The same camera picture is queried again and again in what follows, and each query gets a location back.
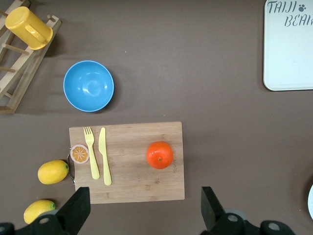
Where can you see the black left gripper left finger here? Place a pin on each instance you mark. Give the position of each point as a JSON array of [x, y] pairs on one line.
[[73, 215]]

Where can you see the toy orange slice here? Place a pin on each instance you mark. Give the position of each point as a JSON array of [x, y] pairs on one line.
[[79, 154]]

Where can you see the yellow plastic knife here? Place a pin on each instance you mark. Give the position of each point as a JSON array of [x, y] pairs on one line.
[[104, 161]]

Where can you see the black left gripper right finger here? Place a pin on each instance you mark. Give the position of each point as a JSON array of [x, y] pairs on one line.
[[215, 218]]

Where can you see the yellow lemon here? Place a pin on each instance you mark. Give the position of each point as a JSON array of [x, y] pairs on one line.
[[38, 212], [52, 172]]

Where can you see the blue bowl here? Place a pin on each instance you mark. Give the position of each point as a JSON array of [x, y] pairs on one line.
[[88, 86]]

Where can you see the yellow plastic mug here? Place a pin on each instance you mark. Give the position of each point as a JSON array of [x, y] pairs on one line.
[[22, 23]]

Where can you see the wooden cutting board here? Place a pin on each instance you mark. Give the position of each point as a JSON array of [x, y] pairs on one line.
[[137, 176]]

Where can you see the wooden peg rack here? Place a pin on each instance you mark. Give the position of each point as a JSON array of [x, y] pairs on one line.
[[27, 71]]

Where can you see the yellow plastic fork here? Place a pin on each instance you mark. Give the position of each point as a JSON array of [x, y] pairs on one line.
[[92, 156]]

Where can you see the cream tray with bear print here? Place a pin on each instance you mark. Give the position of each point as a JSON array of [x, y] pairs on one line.
[[288, 56]]

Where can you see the white round plate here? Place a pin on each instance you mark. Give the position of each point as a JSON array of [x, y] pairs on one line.
[[311, 203]]

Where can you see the orange fruit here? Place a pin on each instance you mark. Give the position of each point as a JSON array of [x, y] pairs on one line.
[[160, 155]]

